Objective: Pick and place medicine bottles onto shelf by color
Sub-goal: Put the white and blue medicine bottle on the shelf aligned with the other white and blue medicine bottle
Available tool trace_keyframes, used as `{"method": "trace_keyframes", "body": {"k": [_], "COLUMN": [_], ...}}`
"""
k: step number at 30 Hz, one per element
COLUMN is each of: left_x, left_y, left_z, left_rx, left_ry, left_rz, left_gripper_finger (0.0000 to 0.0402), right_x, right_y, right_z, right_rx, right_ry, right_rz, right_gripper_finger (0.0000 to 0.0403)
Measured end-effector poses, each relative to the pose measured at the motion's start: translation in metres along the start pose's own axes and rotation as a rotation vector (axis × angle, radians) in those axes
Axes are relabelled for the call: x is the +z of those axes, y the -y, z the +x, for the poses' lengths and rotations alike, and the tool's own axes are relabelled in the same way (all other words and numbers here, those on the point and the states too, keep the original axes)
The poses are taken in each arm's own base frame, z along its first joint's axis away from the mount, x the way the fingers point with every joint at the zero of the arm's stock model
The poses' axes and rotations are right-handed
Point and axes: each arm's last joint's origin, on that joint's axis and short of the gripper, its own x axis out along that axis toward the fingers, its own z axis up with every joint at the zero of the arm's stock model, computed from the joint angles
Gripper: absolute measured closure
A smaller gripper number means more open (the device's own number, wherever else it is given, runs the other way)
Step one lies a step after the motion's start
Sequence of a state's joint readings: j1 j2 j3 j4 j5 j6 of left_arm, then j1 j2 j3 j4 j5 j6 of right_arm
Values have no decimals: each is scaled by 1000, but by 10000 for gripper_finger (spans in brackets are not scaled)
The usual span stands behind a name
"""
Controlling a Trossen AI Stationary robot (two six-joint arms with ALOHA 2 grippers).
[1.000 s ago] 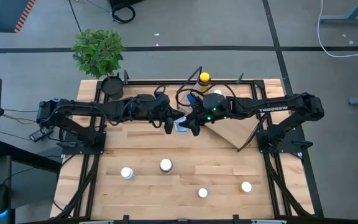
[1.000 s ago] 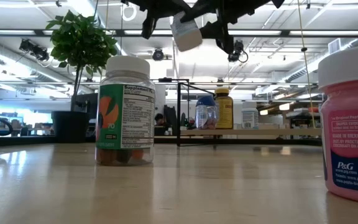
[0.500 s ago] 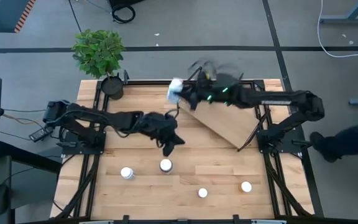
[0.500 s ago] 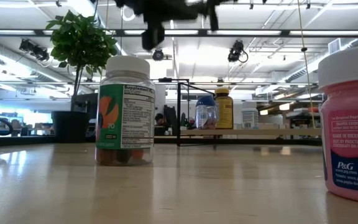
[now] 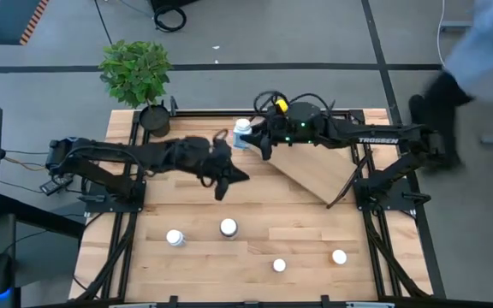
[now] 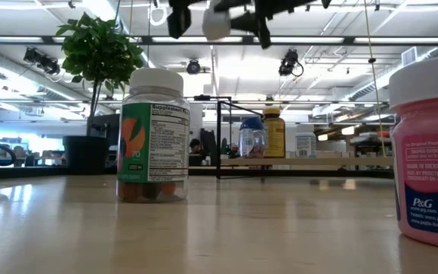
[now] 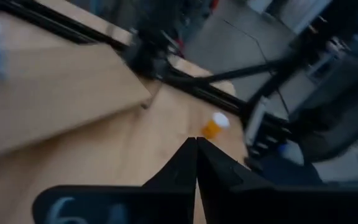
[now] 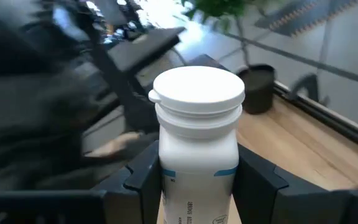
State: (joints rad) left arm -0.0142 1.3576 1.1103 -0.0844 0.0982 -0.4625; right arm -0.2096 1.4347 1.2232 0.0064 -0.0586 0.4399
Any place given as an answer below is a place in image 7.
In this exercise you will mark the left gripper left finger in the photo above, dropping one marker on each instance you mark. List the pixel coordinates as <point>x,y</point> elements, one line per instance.
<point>120,205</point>

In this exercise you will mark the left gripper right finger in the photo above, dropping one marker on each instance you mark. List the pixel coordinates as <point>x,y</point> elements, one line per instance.
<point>275,208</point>

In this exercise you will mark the orange bottle white cap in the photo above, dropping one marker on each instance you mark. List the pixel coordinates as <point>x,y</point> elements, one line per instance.
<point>211,129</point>

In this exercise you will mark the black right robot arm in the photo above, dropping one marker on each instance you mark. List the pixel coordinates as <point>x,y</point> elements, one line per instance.
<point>151,46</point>

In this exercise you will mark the blue office chair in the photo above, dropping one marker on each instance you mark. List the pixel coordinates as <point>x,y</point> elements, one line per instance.
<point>284,171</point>

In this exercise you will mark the grey mesh office chair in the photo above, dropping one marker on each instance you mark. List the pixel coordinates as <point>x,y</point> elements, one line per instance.
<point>337,124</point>

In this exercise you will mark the silver frame bracket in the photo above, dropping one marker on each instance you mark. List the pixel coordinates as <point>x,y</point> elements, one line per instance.
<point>255,121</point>

